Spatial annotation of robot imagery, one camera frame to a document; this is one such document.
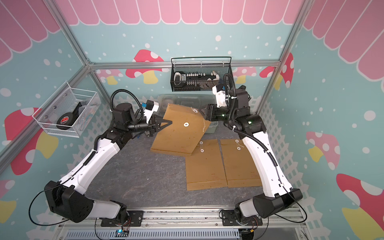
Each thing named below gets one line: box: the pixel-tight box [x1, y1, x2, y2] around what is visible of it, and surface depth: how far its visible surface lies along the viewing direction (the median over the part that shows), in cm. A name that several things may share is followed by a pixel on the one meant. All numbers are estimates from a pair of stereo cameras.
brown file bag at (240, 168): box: [220, 139, 263, 188], surface depth 99 cm
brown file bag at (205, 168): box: [185, 138, 228, 191], surface depth 92 cm
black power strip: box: [173, 71, 219, 89], surface depth 89 cm
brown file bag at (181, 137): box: [150, 103, 211, 156], surface depth 71 cm
